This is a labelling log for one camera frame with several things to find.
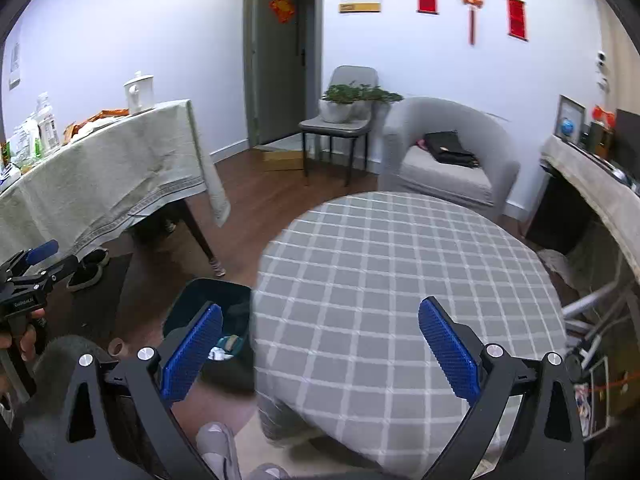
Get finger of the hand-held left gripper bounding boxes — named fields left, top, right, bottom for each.
left=30, top=255, right=81, bottom=293
left=0, top=240, right=60, bottom=281

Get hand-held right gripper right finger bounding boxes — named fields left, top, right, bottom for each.
left=418, top=296, right=587, bottom=480

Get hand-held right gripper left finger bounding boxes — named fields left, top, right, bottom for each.
left=45, top=302, right=224, bottom=480

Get dark plastic trash bin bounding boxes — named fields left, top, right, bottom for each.
left=162, top=278, right=256, bottom=396

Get person's left hand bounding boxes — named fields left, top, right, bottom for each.
left=17, top=308, right=47, bottom=361

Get dark shoe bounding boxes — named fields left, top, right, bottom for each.
left=66, top=264, right=104, bottom=294
left=80, top=248, right=111, bottom=269

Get round table with checked cloth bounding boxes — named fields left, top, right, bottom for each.
left=250, top=191, right=569, bottom=472

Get grey slipper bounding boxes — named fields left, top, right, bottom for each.
left=195, top=422, right=242, bottom=480
left=247, top=463, right=291, bottom=480

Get table with beige tablecloth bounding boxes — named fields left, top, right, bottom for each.
left=0, top=99, right=232, bottom=281

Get white plastic bag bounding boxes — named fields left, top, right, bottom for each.
left=9, top=120, right=42, bottom=167

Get clear plastic bottle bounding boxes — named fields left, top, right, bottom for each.
left=35, top=92, right=61, bottom=154

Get orange snack packets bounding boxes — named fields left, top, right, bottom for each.
left=62, top=109, right=132, bottom=146

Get white metal rack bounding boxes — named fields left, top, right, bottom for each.
left=562, top=279, right=632, bottom=362

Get grey armchair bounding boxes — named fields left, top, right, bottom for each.
left=378, top=97, right=521, bottom=222

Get white kettle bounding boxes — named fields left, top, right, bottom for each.
left=123, top=71, right=156, bottom=115

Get black bag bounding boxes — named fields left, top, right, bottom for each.
left=422, top=130, right=481, bottom=169

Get flat cardboard box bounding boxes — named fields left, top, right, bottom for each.
left=261, top=145, right=306, bottom=172

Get side desk with fringed cloth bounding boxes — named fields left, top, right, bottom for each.
left=539, top=135, right=640, bottom=283

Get grey chair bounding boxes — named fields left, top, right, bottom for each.
left=298, top=65, right=380, bottom=187

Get dark storage box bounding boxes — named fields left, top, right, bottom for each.
left=587, top=121, right=615, bottom=159

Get potted green plant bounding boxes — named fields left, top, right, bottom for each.
left=318, top=81, right=404, bottom=124

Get black monitor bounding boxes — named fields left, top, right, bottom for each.
left=613, top=108, right=640, bottom=177

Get grey door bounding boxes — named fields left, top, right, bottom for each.
left=243, top=0, right=322, bottom=149

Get red paper door decoration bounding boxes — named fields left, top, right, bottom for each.
left=269, top=0, right=296, bottom=24

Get white wall paper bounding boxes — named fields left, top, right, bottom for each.
left=8, top=42, right=24, bottom=91

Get picture frame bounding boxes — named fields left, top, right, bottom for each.
left=553, top=94, right=587, bottom=144

